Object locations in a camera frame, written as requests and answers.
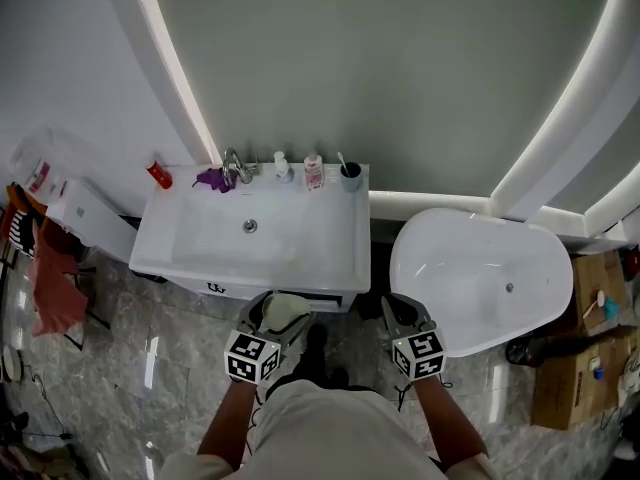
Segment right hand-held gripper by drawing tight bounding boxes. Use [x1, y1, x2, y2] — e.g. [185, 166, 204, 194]
[381, 293, 447, 382]

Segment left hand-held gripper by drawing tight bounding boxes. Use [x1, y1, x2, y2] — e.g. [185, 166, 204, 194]
[224, 291, 312, 385]

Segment dark cup with toothbrush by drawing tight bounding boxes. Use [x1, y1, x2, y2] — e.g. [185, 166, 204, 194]
[340, 161, 363, 194]

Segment small white pump bottle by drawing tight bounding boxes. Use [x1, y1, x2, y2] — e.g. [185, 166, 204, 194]
[272, 150, 295, 184]

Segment pink-label soap bottle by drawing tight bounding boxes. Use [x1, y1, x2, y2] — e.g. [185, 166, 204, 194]
[303, 152, 326, 192]

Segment red bottle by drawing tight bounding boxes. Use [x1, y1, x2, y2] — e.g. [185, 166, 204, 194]
[145, 153, 174, 190]

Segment person's right forearm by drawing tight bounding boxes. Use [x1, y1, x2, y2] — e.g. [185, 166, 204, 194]
[412, 375, 489, 474]

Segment person's left forearm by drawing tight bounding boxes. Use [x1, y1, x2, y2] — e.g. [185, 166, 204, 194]
[197, 380, 259, 472]

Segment person's left black shoe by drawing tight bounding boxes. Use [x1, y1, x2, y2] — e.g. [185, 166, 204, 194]
[294, 323, 331, 384]

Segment white bathtub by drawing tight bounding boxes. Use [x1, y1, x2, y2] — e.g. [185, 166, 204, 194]
[389, 207, 574, 359]

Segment white sink vanity cabinet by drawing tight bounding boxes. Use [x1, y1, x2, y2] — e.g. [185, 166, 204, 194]
[128, 161, 372, 314]

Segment person's beige shirt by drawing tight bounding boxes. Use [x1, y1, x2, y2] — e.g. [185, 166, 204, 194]
[159, 378, 501, 480]

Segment purple cloth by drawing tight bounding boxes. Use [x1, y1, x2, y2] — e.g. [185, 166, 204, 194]
[192, 166, 236, 193]

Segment chrome faucet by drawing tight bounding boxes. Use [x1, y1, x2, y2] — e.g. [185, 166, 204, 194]
[222, 147, 261, 189]

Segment black folding rack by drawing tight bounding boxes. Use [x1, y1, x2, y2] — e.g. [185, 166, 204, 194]
[62, 262, 111, 352]

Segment large cardboard box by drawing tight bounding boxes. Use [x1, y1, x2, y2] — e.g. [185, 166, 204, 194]
[530, 326, 640, 430]

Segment wooden spoon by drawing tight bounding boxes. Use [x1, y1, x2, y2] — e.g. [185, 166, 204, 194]
[582, 290, 606, 318]

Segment small cardboard box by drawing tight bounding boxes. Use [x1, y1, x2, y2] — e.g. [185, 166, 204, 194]
[571, 250, 627, 332]

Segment white water dispenser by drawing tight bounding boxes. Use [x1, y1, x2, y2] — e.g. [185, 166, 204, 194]
[45, 177, 139, 264]

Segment pink hanging cloth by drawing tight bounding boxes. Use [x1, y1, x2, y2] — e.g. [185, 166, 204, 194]
[27, 217, 90, 338]

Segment white crumpled item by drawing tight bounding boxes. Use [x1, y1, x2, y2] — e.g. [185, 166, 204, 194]
[619, 352, 640, 409]

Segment black white striped bag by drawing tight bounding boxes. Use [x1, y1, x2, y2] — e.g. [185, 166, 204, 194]
[7, 210, 39, 259]

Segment clear water jug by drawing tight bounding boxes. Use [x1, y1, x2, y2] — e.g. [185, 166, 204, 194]
[8, 123, 76, 197]

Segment orange brown bag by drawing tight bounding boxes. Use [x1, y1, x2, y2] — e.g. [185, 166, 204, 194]
[0, 182, 49, 239]

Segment black gripper cord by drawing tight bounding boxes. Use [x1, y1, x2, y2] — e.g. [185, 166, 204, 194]
[394, 372, 454, 412]

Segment white wall ledge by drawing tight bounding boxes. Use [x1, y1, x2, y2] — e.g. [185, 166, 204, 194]
[368, 190, 631, 242]

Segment white lit wall frame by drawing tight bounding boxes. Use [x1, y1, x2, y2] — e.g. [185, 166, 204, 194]
[102, 0, 224, 165]
[490, 0, 640, 222]

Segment black floor cable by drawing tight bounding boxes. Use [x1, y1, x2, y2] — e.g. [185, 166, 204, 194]
[0, 357, 76, 444]

